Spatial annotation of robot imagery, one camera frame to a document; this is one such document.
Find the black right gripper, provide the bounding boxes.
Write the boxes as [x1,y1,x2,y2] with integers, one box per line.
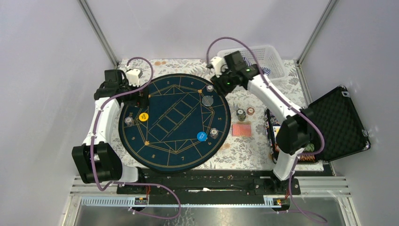
[210,66,237,97]

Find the grey chip stack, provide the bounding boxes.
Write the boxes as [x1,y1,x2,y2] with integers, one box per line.
[209,128,219,139]
[206,85,214,93]
[124,116,134,127]

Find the red 5 chip stack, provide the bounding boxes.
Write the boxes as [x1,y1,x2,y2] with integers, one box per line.
[247,107,255,115]

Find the green blue 50 chip stack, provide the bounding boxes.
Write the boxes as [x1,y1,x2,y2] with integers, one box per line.
[236,109,246,121]

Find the clear dealer button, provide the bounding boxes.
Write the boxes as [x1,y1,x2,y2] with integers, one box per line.
[201,96,214,106]

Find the yellow big blind button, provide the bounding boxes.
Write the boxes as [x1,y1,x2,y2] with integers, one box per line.
[138,112,149,122]

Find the blue small blind button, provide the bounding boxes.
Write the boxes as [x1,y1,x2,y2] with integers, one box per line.
[197,131,207,142]

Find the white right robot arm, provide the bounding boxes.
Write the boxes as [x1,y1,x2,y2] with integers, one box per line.
[207,51,325,194]

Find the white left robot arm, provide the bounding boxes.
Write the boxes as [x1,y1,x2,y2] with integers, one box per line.
[72,68,149,194]

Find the blue white striped cloth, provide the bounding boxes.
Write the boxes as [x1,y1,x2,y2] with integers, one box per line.
[243,57,271,76]

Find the white plastic basket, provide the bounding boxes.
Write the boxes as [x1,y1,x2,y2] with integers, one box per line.
[217,45,288,81]

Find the red playing card deck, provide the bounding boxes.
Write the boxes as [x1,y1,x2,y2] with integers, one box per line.
[232,124,252,137]

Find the card box in case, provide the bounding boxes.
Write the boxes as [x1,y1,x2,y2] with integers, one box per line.
[272,126,280,143]

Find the round dark blue poker mat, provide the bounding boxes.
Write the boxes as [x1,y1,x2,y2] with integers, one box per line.
[118,73,231,173]

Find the floral tablecloth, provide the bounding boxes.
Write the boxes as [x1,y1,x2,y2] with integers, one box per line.
[90,59,325,172]

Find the red chips in case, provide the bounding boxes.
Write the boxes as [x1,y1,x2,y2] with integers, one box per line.
[299,154,316,164]

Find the black aluminium poker case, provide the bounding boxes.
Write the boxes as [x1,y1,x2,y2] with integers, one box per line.
[265,85,371,165]

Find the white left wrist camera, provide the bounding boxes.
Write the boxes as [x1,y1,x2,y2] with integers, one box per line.
[125,68,143,87]

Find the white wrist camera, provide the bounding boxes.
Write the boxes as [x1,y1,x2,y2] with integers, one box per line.
[210,56,228,78]
[125,68,143,87]

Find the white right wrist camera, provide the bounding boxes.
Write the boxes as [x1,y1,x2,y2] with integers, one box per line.
[210,56,228,78]

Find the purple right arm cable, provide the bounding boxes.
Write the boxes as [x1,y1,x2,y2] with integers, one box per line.
[206,37,328,226]

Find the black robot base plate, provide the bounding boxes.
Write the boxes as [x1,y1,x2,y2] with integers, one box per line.
[117,169,288,205]

